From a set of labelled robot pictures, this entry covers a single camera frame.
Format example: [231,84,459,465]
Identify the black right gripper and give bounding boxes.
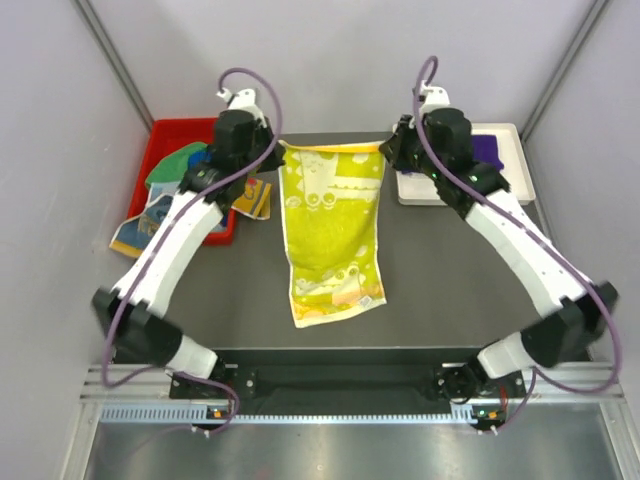
[381,115,445,181]

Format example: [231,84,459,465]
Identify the purple towel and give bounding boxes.
[395,134,504,174]

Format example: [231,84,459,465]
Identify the yellow cartoon print towel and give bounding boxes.
[139,178,272,257]

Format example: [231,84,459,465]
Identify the lime green print towel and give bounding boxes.
[279,142,386,329]

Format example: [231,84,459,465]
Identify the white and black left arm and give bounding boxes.
[92,107,283,397]

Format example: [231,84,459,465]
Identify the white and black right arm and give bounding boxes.
[379,107,619,398]

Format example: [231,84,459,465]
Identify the blue towel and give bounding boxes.
[187,149,212,169]

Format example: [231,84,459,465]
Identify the white plastic tray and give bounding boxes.
[396,123,536,206]

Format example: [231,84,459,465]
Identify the red plastic bin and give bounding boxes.
[110,118,215,258]

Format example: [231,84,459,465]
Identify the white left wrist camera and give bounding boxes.
[216,87,266,127]

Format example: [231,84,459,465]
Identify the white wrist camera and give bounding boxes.
[418,80,450,115]
[216,87,266,127]

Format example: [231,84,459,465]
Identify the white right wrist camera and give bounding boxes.
[418,80,450,115]

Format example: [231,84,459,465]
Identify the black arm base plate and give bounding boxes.
[168,347,526,402]

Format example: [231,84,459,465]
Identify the grey slotted cable duct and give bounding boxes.
[99,402,511,425]

